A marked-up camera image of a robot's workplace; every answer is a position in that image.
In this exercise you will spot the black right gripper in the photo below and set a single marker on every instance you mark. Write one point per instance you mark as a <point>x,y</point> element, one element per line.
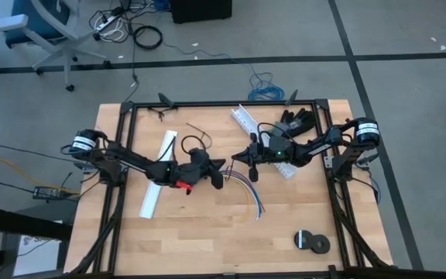
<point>271,156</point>

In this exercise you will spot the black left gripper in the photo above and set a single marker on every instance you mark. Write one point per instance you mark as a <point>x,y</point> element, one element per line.
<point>197,174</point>

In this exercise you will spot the black zip tie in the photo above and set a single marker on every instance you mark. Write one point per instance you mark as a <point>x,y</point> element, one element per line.
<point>229,170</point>
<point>195,128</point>

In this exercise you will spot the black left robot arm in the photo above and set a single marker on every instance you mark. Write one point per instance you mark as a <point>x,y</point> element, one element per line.
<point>130,157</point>

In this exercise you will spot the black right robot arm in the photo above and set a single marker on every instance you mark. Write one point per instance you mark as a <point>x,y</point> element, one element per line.
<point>316,147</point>

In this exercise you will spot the red tape wrap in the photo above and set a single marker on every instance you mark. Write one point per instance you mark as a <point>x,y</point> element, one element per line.
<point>182,184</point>

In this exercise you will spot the grey glove with green cuff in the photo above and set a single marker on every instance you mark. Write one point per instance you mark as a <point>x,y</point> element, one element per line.
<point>289,127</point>

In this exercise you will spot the black work glove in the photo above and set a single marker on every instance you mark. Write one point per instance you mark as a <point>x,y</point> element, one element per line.
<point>304,118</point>

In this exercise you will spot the clear safety glasses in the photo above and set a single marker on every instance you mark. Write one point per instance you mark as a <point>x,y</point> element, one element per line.
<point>161,114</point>

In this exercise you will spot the black tape roll white label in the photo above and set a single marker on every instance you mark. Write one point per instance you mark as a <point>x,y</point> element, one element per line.
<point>303,239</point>

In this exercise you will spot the plain black tape roll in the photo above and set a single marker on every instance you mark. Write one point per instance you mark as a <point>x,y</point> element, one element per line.
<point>320,245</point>

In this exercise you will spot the black box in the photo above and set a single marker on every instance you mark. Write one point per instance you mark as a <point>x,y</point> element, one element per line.
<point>200,9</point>

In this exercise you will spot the black power adapter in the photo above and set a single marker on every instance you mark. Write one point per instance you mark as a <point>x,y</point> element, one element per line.
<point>47,192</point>

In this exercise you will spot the white power strip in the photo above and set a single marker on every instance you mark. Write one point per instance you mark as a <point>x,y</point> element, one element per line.
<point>107,22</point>

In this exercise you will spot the white printed box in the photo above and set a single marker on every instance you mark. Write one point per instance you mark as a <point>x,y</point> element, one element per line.
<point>41,255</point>

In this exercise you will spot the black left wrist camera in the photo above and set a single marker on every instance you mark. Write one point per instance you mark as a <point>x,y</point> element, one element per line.
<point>200,157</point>

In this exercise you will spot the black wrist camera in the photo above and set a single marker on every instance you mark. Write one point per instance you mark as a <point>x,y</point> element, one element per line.
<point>280,143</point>
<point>200,157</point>

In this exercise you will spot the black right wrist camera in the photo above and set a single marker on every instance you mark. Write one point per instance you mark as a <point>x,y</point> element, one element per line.
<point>280,143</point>

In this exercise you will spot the white flat duct cover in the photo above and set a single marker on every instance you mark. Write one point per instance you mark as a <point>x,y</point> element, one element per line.
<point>147,201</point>

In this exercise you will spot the white frame office chair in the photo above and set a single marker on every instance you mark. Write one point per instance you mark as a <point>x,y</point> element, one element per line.
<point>67,47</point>

